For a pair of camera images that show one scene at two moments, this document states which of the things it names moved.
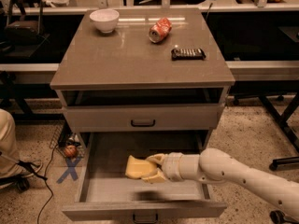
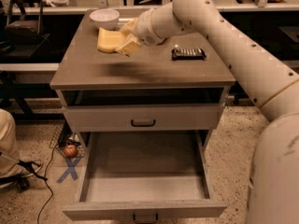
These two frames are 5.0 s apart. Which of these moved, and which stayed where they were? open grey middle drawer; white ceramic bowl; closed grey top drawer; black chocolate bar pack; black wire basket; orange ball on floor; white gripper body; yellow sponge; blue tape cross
Moved: white gripper body; yellow sponge
Stayed: black wire basket; open grey middle drawer; blue tape cross; closed grey top drawer; black chocolate bar pack; white ceramic bowl; orange ball on floor
